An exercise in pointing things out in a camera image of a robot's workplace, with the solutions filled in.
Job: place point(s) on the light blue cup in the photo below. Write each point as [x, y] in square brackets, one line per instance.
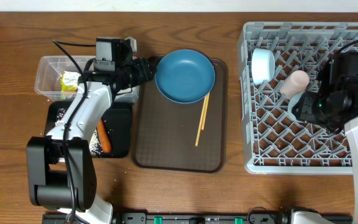
[295, 99]

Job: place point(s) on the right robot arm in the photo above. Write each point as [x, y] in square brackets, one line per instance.
[335, 105]

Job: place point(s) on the orange carrot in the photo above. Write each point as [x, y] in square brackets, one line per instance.
[103, 137]

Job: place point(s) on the yellow green snack wrapper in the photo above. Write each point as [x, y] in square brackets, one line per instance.
[69, 83]

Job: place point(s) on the clear plastic bin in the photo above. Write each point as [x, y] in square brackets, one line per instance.
[50, 72]

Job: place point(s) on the brown serving tray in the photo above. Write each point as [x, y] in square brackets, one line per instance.
[168, 136]

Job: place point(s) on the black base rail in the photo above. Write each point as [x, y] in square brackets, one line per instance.
[256, 215]

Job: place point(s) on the black plastic tray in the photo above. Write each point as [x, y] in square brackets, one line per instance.
[117, 122]

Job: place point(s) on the grey dishwasher rack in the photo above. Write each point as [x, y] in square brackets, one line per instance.
[272, 142]

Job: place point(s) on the light blue bowl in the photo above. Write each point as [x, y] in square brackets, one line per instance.
[262, 66]

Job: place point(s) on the wooden chopstick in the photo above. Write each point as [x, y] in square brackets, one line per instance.
[201, 121]
[205, 109]

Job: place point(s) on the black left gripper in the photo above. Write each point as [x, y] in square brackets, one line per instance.
[143, 72]

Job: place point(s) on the pink cup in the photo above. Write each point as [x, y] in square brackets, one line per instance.
[294, 84]

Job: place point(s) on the dark blue plate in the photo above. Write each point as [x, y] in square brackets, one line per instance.
[185, 76]

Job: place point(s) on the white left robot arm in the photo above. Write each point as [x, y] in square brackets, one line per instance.
[61, 174]

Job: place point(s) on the pile of white rice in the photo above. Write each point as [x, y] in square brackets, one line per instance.
[94, 143]

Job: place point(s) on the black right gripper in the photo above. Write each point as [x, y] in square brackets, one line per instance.
[310, 104]

